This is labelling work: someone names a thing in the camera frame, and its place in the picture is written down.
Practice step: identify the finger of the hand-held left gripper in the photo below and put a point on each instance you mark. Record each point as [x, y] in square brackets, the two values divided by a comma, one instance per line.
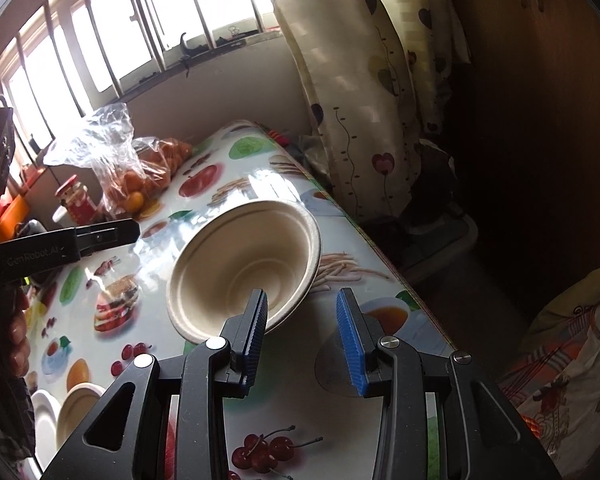
[110, 235]

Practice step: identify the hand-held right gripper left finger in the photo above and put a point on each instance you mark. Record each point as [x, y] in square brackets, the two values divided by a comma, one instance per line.
[255, 350]

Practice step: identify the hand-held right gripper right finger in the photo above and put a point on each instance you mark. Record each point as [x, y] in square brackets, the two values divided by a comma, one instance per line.
[352, 355]

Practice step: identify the beige paper bowl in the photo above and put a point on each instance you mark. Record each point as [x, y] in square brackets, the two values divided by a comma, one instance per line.
[77, 412]
[240, 260]

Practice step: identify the white foam plate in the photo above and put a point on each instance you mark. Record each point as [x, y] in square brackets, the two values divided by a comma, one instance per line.
[44, 425]

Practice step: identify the person's left forearm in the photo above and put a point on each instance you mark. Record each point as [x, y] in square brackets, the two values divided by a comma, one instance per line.
[0, 430]

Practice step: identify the person's left hand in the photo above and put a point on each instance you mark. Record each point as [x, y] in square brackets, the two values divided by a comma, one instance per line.
[19, 330]

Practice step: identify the red label jar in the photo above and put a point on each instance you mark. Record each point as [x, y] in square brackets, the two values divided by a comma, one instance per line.
[80, 205]

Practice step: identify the orange plastic tray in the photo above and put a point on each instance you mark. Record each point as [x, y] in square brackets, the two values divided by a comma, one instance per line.
[12, 215]

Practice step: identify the plastic bag of oranges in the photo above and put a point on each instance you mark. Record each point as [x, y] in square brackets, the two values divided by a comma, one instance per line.
[130, 180]

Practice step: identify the food printed tablecloth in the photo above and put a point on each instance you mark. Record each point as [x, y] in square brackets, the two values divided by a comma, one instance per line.
[290, 410]

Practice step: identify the red container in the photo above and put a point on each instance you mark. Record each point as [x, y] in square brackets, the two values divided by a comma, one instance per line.
[32, 175]

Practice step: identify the grey plastic bin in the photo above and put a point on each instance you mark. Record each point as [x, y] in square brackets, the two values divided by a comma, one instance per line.
[445, 245]

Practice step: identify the dark cloth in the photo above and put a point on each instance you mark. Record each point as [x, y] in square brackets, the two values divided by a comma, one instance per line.
[430, 180]

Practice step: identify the barred window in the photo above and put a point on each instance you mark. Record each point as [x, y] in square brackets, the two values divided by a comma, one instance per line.
[105, 25]

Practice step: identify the printed blanket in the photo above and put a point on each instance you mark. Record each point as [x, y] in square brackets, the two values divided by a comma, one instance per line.
[570, 375]

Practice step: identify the heart printed curtain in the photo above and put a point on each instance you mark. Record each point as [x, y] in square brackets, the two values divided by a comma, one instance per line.
[355, 85]

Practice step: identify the brown wooden wardrobe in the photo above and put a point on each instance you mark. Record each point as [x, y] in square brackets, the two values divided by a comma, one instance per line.
[530, 110]

